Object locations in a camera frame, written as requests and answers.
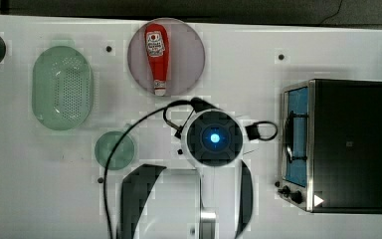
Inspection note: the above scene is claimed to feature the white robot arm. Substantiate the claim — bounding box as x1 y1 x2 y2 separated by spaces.
116 109 253 239

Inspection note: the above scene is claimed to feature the green mug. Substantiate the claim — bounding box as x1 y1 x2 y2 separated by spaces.
95 124 136 170

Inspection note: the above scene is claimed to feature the grey round plate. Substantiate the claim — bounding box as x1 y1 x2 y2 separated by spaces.
127 18 205 97

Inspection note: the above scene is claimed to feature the red plush ketchup bottle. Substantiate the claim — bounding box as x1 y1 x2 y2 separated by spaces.
144 23 170 96

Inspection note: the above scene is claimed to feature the green colander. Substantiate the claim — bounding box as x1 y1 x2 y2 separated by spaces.
32 40 94 130

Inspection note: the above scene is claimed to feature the black toaster oven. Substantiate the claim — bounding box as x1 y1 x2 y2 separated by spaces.
276 79 382 214

